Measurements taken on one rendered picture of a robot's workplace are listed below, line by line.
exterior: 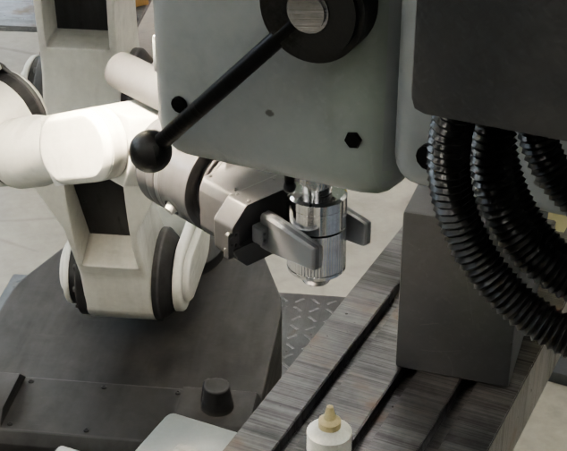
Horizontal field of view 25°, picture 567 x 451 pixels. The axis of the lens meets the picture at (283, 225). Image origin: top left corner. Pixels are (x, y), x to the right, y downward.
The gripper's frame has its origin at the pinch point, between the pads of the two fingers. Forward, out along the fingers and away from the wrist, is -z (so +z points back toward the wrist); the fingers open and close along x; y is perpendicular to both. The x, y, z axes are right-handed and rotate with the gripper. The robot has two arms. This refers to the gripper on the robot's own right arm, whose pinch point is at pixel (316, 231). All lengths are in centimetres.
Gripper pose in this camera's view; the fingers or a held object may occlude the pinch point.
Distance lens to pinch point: 102.4
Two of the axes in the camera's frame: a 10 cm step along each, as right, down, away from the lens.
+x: 7.3, -3.4, 5.9
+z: -6.8, -3.7, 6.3
